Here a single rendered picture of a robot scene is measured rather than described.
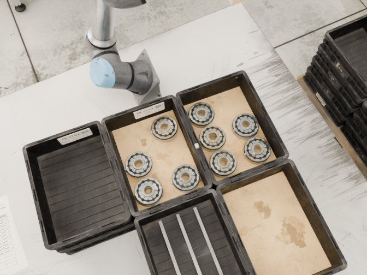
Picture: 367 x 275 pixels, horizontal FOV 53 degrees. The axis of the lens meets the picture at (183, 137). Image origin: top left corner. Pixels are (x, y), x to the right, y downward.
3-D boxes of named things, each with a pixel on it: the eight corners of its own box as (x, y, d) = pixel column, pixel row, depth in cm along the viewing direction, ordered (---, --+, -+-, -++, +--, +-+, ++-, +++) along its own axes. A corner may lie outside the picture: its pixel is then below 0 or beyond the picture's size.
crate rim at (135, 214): (100, 121, 141) (99, 118, 139) (173, 96, 144) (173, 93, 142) (133, 219, 126) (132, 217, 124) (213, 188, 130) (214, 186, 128)
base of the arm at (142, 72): (127, 80, 169) (108, 78, 162) (141, 53, 161) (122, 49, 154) (142, 101, 162) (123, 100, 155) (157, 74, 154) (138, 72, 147)
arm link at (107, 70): (119, 95, 157) (92, 93, 147) (111, 69, 161) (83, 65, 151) (135, 79, 149) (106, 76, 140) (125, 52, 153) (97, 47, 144)
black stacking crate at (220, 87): (175, 107, 153) (174, 94, 143) (240, 84, 157) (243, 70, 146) (212, 194, 139) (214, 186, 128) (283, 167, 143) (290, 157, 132)
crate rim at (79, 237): (23, 148, 137) (21, 145, 135) (100, 121, 141) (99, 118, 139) (47, 252, 123) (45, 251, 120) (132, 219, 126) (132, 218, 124)
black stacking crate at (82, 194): (34, 156, 146) (22, 147, 135) (105, 132, 150) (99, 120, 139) (58, 253, 131) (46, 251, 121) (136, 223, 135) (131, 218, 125)
